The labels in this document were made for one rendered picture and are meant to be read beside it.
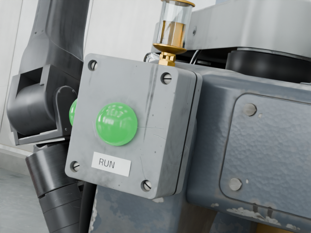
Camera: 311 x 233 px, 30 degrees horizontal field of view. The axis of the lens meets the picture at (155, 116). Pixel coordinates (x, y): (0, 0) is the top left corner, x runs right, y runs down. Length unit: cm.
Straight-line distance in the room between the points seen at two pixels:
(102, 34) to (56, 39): 591
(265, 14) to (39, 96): 26
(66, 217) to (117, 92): 28
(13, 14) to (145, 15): 180
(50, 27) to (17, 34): 659
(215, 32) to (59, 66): 18
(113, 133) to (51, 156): 28
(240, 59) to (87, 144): 19
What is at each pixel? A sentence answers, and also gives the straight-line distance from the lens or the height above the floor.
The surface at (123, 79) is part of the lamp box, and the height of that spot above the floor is 132.
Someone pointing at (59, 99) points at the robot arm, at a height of 128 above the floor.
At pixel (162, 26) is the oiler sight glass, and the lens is 47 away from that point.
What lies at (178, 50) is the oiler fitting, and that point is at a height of 135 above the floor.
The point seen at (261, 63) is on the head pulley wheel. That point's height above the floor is 135.
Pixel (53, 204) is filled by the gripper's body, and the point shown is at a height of 117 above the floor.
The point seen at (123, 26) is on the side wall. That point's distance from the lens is 647.
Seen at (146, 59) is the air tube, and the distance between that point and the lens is 58.
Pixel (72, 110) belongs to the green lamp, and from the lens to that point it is 43.
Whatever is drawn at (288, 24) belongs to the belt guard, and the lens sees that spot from 54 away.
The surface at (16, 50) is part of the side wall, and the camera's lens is 727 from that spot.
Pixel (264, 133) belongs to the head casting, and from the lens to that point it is 41.
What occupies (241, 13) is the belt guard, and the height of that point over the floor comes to 140.
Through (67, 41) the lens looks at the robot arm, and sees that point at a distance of 70.
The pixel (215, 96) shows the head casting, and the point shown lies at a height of 132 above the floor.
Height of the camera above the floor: 132
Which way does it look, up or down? 3 degrees down
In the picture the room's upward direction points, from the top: 10 degrees clockwise
